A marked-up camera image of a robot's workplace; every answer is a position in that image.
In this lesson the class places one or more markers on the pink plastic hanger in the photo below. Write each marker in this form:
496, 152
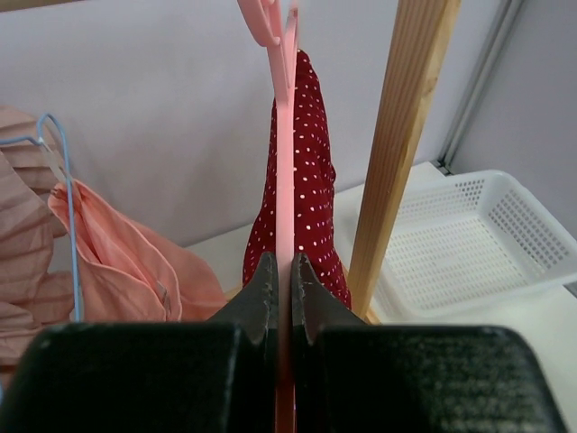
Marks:
278, 34

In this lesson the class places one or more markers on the blue wire hanger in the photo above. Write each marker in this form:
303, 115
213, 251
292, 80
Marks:
63, 176

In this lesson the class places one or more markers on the red polka dot skirt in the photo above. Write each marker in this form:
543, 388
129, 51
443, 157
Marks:
314, 178

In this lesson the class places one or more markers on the dusty pink dress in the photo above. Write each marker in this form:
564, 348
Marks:
32, 297

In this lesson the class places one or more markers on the salmon pink garment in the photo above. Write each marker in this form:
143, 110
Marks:
130, 273

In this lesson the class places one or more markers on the white plastic basket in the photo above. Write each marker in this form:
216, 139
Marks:
470, 241

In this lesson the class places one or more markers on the wooden clothes rack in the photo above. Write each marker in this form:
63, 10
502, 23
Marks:
419, 42

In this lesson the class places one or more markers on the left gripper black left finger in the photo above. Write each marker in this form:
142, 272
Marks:
255, 308

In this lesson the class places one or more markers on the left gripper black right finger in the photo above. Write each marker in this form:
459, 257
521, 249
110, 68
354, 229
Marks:
314, 307

